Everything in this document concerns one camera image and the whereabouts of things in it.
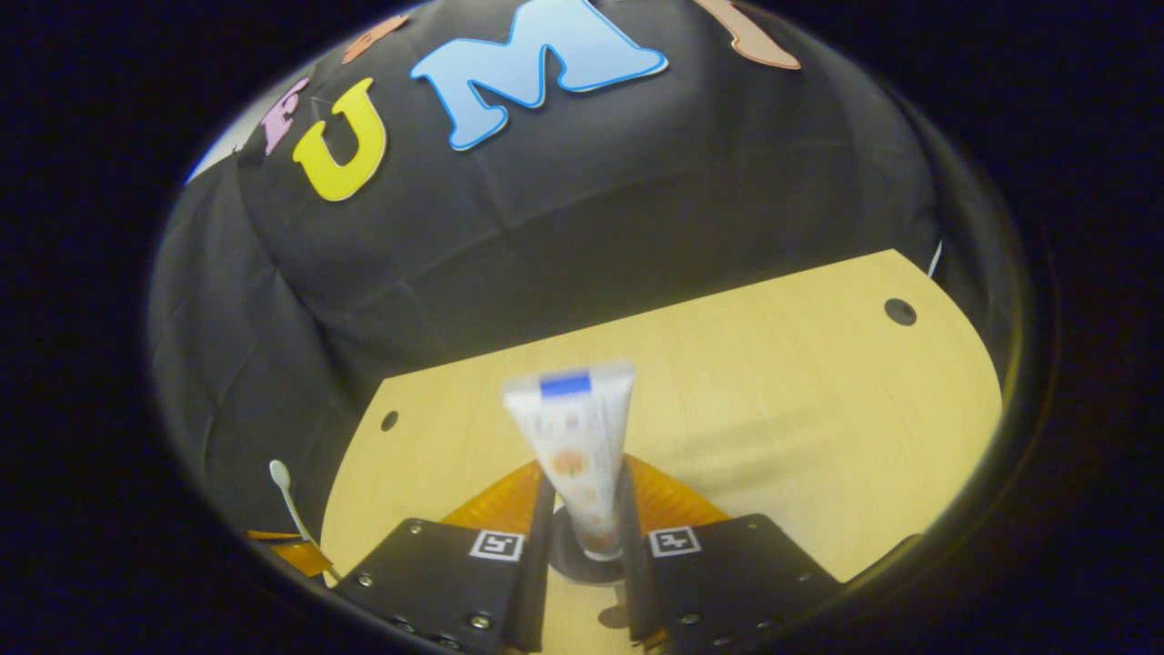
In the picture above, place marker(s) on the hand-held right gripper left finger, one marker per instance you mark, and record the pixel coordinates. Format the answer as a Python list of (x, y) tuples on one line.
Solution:
[(455, 582)]

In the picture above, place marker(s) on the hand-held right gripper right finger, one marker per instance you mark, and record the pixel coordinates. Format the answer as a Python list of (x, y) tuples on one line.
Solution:
[(727, 582)]

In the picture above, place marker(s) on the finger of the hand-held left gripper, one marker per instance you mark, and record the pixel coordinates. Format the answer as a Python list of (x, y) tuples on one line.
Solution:
[(273, 535), (305, 557)]

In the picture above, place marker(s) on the white toothbrush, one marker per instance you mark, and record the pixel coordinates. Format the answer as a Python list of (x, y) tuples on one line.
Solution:
[(289, 500)]

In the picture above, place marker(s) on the white cup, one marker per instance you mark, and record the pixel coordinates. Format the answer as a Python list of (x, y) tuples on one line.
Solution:
[(568, 569)]

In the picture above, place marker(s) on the white toothpaste tube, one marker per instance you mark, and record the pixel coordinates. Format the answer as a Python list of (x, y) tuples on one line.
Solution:
[(573, 446)]

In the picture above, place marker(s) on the black backdrop cloth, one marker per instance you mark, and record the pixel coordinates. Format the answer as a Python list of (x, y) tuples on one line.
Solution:
[(546, 227)]

